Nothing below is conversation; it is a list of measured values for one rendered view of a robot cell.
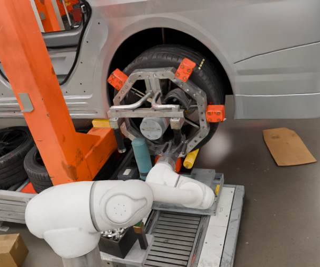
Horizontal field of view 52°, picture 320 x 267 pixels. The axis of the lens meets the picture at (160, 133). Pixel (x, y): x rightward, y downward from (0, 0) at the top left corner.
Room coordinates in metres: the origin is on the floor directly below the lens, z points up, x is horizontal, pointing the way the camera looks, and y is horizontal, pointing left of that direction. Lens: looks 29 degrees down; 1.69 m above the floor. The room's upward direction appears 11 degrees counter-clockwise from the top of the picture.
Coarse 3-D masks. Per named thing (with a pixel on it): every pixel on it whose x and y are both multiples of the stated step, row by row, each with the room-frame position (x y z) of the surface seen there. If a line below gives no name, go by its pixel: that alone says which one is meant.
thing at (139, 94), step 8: (136, 88) 1.84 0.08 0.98; (168, 88) 1.75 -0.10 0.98; (128, 96) 1.86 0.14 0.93; (136, 96) 1.99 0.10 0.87; (128, 104) 1.87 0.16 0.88; (144, 104) 2.04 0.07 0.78; (176, 104) 1.74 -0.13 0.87; (192, 104) 1.70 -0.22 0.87; (136, 120) 1.88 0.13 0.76; (136, 128) 1.84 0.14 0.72; (168, 128) 1.93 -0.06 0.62; (184, 128) 1.89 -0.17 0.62; (192, 128) 1.83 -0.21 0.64; (144, 136) 1.82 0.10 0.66; (168, 136) 1.84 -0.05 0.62; (192, 136) 1.69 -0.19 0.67
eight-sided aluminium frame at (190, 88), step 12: (132, 72) 1.73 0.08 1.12; (144, 72) 1.69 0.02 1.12; (156, 72) 1.66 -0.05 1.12; (168, 72) 1.63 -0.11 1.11; (132, 84) 1.74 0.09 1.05; (180, 84) 1.61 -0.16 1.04; (192, 84) 1.63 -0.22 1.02; (120, 96) 1.76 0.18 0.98; (192, 96) 1.59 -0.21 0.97; (204, 96) 1.58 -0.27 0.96; (204, 108) 1.57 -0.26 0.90; (204, 120) 1.57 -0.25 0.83; (132, 132) 1.80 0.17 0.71; (204, 132) 1.57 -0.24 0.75; (192, 144) 1.60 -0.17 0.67
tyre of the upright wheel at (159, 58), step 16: (160, 48) 1.89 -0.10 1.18; (176, 48) 1.85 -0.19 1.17; (144, 64) 1.78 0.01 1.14; (160, 64) 1.74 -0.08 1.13; (176, 64) 1.70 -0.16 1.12; (208, 64) 1.79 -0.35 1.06; (192, 80) 1.67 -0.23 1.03; (208, 80) 1.65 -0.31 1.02; (208, 96) 1.64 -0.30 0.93; (224, 96) 1.77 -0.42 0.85; (160, 144) 1.78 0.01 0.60
